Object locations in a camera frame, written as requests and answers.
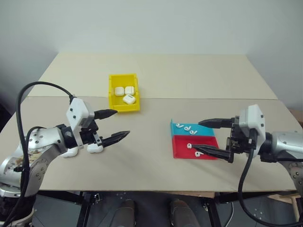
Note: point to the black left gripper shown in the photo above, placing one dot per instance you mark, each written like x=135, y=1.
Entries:
x=88, y=136

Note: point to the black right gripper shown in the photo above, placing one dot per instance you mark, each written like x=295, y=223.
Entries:
x=237, y=144

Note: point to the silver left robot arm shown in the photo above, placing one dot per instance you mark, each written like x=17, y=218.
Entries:
x=47, y=144

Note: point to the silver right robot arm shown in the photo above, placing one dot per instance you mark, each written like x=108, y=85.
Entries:
x=284, y=144

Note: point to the yellow plastic bin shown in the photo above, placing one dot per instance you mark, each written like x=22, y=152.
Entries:
x=113, y=104

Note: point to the red plastic tray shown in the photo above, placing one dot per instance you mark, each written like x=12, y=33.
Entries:
x=182, y=151

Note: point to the dark rounded shape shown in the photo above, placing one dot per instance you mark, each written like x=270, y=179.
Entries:
x=125, y=211
x=181, y=211

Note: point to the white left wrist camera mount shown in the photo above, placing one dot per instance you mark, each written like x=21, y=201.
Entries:
x=77, y=112

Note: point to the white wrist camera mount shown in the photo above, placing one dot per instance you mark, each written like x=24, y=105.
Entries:
x=77, y=112
x=252, y=118

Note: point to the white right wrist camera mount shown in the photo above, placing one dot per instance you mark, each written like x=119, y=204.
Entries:
x=252, y=118

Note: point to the black metal table frame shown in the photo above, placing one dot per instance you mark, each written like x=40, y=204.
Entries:
x=87, y=208

